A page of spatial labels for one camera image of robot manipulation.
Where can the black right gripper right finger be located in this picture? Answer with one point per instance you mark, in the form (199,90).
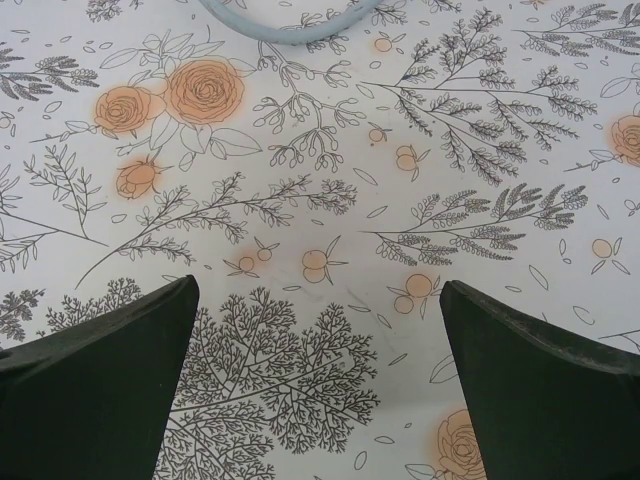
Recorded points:
(550,410)

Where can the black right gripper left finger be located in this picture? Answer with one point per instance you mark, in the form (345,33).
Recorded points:
(90,400)

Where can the floral tablecloth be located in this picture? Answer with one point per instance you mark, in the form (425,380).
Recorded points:
(320,200)

